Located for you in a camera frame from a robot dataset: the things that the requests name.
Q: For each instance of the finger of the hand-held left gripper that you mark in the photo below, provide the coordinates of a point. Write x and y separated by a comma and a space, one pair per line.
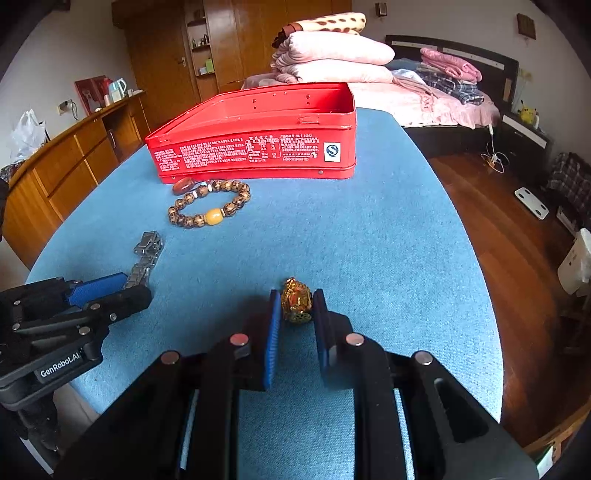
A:
99, 286
124, 302

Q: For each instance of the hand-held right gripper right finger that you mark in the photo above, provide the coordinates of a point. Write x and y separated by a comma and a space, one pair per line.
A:
323, 341

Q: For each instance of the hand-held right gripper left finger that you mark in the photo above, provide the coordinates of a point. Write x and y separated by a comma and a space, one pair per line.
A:
272, 341

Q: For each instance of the gold pendant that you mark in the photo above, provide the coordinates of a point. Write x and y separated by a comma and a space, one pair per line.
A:
295, 302

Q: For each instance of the silver metal wristwatch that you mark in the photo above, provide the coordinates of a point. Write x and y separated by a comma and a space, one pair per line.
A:
147, 244

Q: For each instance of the red tin box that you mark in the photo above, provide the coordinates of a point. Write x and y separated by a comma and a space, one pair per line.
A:
258, 152

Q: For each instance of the blue tablecloth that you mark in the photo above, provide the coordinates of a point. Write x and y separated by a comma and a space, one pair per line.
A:
369, 254

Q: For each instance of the wooden sideboard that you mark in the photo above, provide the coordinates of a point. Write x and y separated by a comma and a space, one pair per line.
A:
60, 175

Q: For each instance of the white plastic bag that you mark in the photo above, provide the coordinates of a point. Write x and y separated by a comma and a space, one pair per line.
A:
27, 138

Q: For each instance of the light blue kettle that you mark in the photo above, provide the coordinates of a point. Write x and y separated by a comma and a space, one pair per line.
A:
119, 87

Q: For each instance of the wooden door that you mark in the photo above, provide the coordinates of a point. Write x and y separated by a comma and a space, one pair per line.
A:
161, 69

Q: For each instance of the green box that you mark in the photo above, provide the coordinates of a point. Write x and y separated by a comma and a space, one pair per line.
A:
210, 66

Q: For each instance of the white bathroom scale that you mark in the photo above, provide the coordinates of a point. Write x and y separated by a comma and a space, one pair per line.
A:
531, 203

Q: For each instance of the bed with pink bedspread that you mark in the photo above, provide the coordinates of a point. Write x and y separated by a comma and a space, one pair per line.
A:
443, 110

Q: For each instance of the white bin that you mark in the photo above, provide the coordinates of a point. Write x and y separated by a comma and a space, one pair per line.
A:
575, 263

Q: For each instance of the wooden wardrobe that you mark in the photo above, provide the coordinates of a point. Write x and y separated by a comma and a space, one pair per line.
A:
240, 46

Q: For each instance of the folded plaid clothes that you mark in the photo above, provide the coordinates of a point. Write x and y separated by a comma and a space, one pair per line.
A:
455, 90

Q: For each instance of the dark nightstand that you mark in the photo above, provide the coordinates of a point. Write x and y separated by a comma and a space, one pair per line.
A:
526, 138

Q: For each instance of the plaid bag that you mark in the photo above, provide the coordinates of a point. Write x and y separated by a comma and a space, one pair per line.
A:
572, 184

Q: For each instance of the folded pink cloth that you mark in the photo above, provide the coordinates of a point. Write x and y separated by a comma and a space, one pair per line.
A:
450, 67

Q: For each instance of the yellow plush toy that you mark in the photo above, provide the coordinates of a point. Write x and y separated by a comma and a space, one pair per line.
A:
527, 110

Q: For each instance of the spotted brown blanket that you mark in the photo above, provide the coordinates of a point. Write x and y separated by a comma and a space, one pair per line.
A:
332, 23

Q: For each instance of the pile of folded clothes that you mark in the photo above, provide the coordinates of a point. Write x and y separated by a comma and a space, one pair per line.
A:
489, 60

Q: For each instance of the wall socket with charger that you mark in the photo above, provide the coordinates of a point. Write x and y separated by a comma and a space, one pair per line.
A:
64, 107

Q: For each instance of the red picture frame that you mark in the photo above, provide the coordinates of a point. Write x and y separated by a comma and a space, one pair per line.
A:
87, 94

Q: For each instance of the brown wall ornament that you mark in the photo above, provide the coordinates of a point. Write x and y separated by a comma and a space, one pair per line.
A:
526, 25

